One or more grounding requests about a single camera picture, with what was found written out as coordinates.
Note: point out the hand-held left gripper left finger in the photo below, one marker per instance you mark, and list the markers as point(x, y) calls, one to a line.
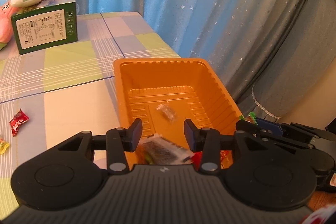
point(136, 134)

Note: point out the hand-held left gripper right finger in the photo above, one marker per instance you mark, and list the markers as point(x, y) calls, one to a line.
point(189, 134)

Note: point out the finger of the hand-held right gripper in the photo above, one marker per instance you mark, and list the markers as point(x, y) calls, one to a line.
point(273, 128)
point(252, 128)

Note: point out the green candy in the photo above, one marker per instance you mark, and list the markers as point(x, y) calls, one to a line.
point(250, 117)

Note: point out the green snack packet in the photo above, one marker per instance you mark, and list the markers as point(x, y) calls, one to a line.
point(147, 158)

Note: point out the dark long snack packet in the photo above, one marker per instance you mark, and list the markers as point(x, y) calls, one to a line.
point(161, 150)

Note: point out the clear round candy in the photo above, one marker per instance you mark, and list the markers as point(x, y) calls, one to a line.
point(166, 111)

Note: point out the small red candy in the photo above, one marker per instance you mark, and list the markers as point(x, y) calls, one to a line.
point(225, 156)

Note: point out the orange plastic tray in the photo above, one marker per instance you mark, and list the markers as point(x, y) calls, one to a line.
point(210, 87)

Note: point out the red twist-wrapped candy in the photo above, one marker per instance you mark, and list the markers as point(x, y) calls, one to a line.
point(17, 121)

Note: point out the yellow candy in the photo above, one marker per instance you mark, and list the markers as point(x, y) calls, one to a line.
point(3, 146)

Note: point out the red and white patterned clothing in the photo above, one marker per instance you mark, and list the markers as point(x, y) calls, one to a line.
point(320, 216)

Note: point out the plaid tablecloth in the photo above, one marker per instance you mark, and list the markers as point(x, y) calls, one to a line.
point(78, 98)

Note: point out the grey lace-trimmed cover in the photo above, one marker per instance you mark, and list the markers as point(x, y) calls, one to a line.
point(309, 56)

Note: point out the grey starry curtain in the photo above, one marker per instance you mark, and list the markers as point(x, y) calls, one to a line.
point(223, 16)

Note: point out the green cardboard box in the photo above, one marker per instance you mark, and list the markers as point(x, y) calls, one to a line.
point(44, 32)

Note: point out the pink and green plush toy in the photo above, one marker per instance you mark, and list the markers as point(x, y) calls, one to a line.
point(4, 27)

